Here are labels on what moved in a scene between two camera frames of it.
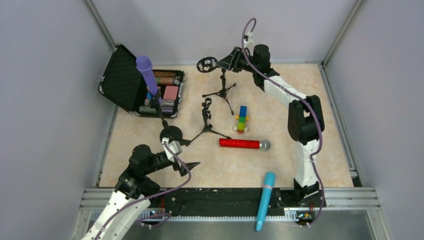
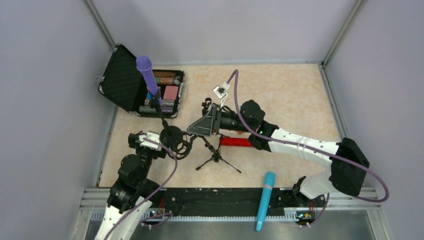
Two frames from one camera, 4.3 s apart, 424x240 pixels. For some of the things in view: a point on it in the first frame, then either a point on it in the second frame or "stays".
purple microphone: [144, 64] stays
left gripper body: [180, 165] to [164, 140]
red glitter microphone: [264, 145] stays
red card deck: [170, 93] stays
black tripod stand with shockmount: [210, 64] to [178, 143]
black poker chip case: [122, 82] stays
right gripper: [236, 58] to [216, 120]
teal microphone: [269, 181] stays
